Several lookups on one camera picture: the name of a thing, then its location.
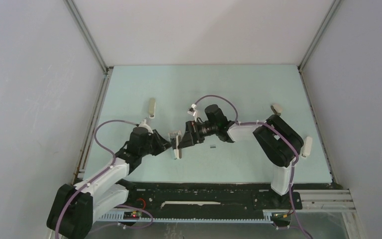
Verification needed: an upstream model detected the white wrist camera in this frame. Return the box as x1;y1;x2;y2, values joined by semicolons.
187;104;198;121
138;118;154;133

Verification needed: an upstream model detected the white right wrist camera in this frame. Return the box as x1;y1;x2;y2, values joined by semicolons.
187;104;198;121

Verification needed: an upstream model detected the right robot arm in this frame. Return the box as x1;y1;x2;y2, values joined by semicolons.
177;104;304;208

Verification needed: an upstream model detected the grey cable duct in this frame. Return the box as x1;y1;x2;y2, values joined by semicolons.
97;210;273;224

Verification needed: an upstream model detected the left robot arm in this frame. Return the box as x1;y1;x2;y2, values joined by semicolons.
46;126;171;239

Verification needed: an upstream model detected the open staple box tray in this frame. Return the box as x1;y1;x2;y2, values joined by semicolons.
168;130;182;138

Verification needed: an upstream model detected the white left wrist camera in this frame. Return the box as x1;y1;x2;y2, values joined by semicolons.
138;118;154;133

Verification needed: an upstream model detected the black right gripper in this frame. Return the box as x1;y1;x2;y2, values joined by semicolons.
178;120;218;149

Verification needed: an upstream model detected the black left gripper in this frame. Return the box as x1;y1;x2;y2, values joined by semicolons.
139;129;173;157

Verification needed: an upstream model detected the aluminium frame rail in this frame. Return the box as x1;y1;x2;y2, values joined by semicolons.
63;0;109;74

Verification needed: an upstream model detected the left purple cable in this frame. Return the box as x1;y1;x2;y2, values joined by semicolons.
54;120;154;239

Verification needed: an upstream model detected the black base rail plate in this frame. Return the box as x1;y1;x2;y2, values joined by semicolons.
126;182;302;219

